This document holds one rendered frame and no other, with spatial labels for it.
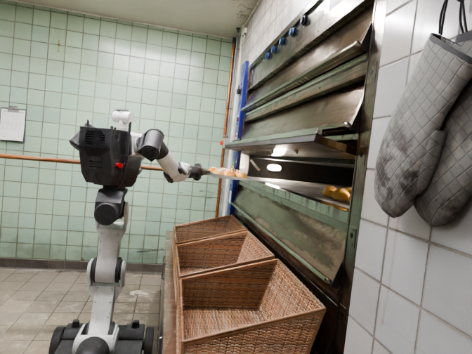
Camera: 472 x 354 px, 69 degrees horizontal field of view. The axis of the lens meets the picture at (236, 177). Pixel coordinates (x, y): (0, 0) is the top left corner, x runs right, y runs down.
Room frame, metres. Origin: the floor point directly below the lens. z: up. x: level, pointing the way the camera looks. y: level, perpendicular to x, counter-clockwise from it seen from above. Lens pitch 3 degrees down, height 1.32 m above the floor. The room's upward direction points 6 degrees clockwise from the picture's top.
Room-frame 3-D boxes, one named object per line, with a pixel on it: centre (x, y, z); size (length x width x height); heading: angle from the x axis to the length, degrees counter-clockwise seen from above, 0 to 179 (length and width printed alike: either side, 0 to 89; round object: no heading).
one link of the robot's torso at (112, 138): (1.87, 0.68, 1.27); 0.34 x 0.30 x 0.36; 72
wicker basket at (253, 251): (1.93, 0.05, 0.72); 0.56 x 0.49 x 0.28; 12
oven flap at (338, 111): (2.01, -0.21, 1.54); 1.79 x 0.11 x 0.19; 11
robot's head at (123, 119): (1.92, 0.66, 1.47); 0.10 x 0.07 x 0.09; 72
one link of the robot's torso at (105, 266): (1.91, 0.67, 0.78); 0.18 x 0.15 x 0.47; 101
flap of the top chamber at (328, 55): (2.01, -0.21, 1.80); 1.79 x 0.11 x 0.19; 11
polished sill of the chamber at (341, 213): (2.01, -0.23, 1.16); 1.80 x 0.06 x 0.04; 11
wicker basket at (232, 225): (2.52, 0.17, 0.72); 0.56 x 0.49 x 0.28; 12
